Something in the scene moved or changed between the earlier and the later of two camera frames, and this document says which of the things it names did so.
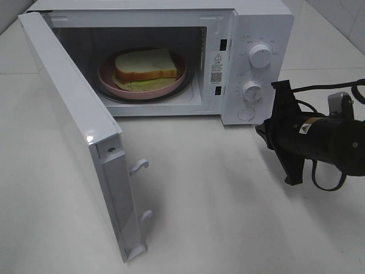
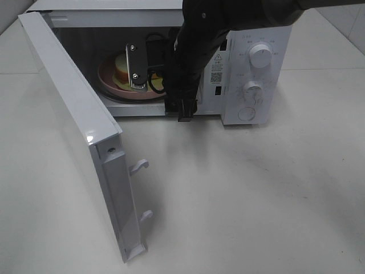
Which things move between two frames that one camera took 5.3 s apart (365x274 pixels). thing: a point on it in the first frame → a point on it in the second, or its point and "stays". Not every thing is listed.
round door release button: (246, 113) stays
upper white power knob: (260, 56) stays
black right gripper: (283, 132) → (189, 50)
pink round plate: (106, 67) stays
